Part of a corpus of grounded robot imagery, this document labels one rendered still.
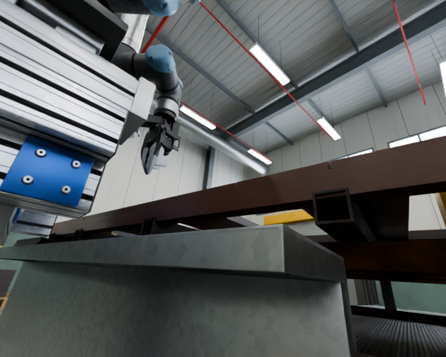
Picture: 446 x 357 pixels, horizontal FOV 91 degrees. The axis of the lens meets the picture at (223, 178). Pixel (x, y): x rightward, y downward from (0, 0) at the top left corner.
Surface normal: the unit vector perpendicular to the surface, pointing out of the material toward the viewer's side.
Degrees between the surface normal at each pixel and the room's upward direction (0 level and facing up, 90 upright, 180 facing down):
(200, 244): 90
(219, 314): 90
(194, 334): 90
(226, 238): 90
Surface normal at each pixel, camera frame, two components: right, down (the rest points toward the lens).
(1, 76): 0.68, -0.25
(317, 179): -0.60, -0.37
